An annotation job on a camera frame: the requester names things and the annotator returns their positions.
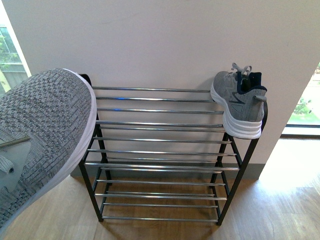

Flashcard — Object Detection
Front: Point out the grey sneaker white sole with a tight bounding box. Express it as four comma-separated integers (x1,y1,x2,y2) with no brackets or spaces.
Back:
210,63,267,140

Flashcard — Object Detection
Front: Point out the black metal shoe rack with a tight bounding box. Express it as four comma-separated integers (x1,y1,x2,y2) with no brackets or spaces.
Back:
79,79,259,225

